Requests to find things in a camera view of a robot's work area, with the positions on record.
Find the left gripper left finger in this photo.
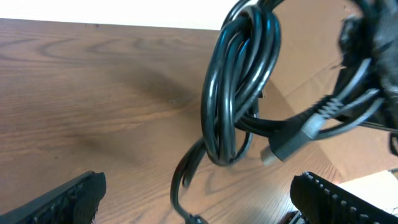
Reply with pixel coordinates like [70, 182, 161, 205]
[1, 171, 106, 224]

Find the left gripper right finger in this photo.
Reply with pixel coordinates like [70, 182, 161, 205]
[290, 172, 397, 224]

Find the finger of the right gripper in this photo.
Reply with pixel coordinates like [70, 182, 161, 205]
[338, 0, 398, 156]

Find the black cable bundle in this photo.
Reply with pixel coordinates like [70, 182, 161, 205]
[169, 0, 398, 224]

